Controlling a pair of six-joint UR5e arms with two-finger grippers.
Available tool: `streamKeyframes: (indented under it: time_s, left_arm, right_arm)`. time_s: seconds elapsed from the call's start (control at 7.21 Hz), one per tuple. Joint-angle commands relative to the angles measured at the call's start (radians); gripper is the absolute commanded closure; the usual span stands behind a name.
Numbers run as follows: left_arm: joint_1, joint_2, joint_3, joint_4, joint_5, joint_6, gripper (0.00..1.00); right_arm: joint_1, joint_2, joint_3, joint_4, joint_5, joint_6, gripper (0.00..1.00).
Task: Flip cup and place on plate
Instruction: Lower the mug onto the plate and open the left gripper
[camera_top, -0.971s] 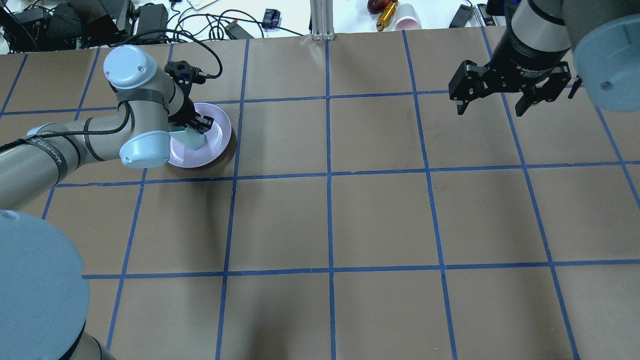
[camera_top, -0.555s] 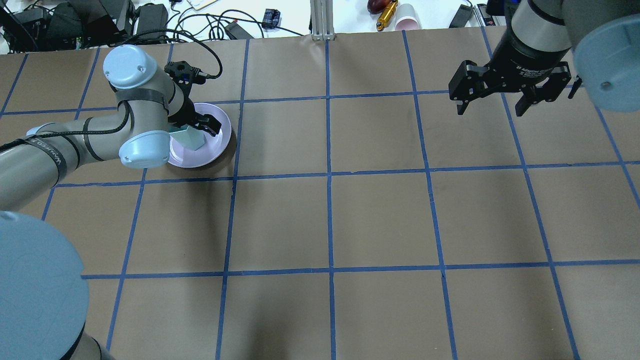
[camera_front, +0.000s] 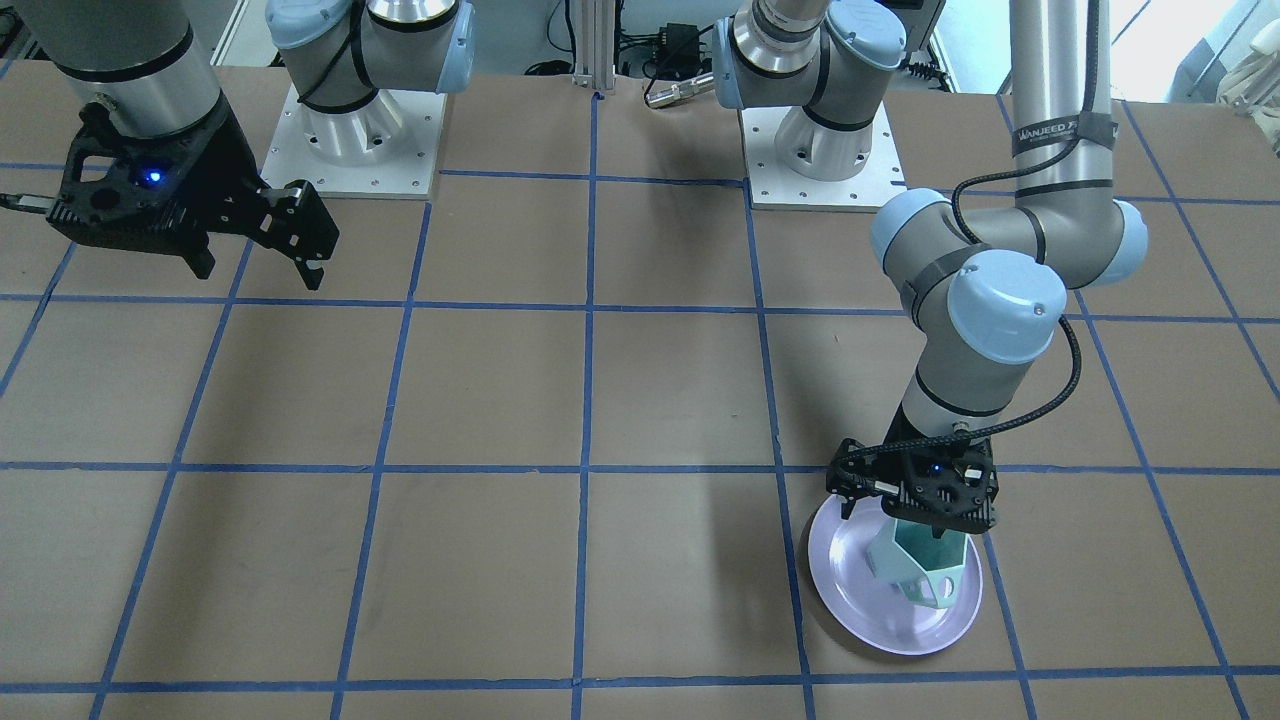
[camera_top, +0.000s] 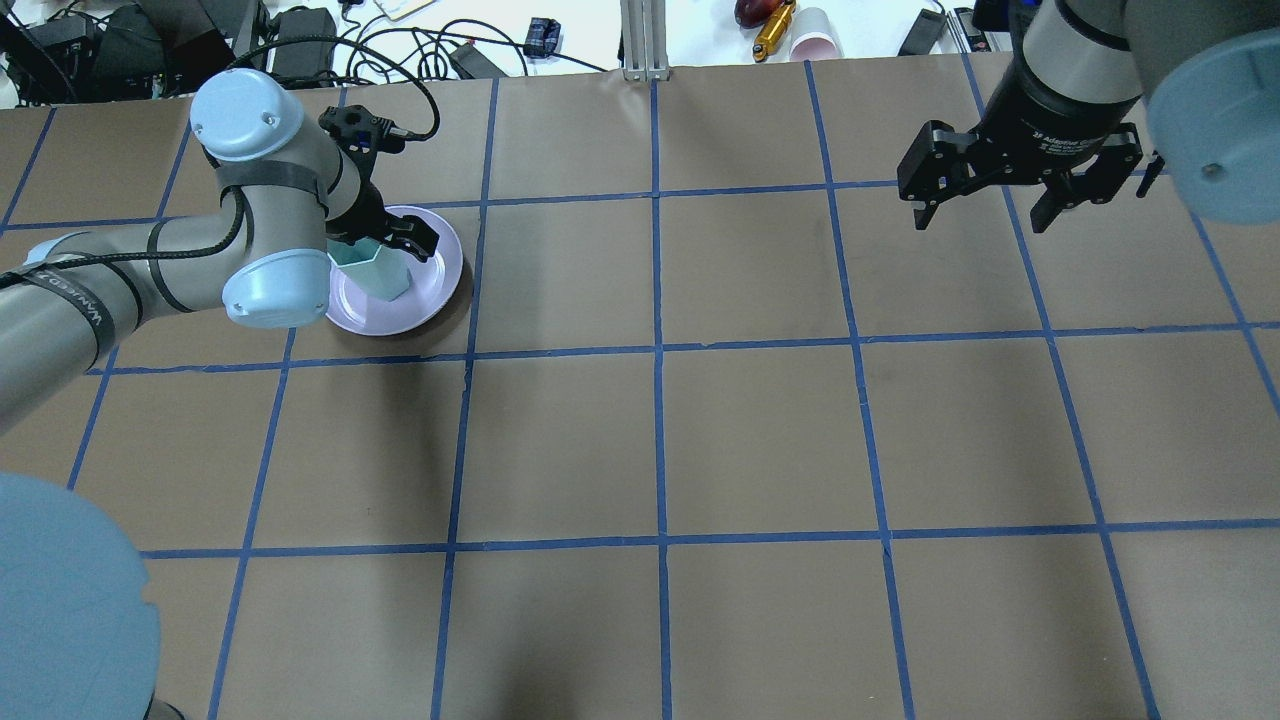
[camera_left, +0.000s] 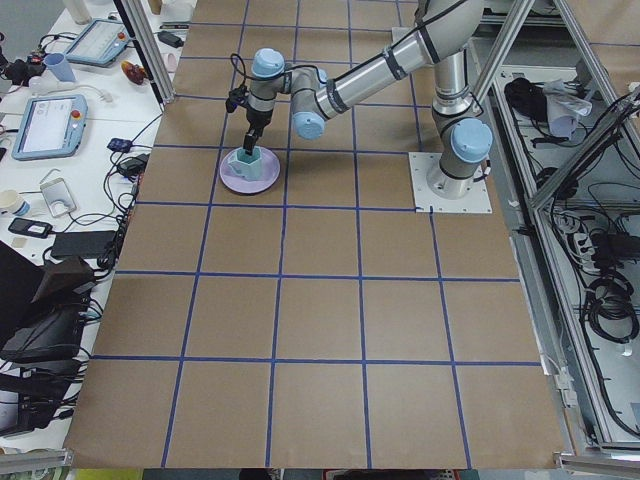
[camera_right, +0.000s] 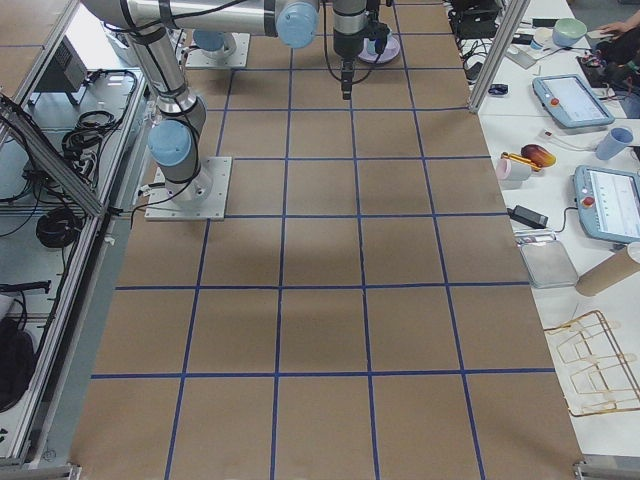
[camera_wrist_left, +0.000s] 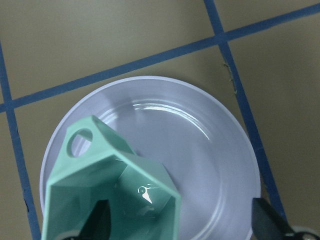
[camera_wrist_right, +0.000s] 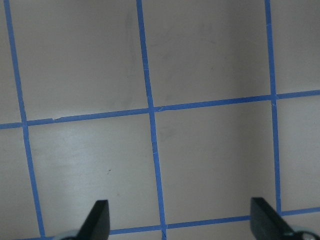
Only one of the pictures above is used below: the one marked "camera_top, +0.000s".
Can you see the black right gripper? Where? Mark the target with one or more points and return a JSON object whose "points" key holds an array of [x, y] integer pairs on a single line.
{"points": [[1050, 118]]}

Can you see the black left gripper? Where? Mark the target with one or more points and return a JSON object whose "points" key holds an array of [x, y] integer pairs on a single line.
{"points": [[364, 206]]}

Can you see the light teal faceted cup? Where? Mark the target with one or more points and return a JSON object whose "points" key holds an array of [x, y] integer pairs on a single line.
{"points": [[368, 268]]}

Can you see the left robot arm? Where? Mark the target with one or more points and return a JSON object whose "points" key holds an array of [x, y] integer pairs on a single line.
{"points": [[79, 641]]}

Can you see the lavender plate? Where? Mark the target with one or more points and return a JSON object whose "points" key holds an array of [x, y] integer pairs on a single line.
{"points": [[433, 286]]}

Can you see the pink paper cup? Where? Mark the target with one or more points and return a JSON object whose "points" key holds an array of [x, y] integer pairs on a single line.
{"points": [[813, 36]]}

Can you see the black power brick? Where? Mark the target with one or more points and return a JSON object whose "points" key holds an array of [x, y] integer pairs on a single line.
{"points": [[925, 31]]}

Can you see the small blue black device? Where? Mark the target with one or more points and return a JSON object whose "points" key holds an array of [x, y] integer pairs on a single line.
{"points": [[543, 37]]}

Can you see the red glossy object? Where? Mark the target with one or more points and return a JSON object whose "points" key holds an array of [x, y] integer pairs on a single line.
{"points": [[749, 14]]}

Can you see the black electronics pile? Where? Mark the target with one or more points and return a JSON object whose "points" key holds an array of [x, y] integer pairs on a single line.
{"points": [[150, 49]]}

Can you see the aluminium frame post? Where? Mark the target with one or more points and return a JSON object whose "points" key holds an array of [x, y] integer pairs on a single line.
{"points": [[644, 41]]}

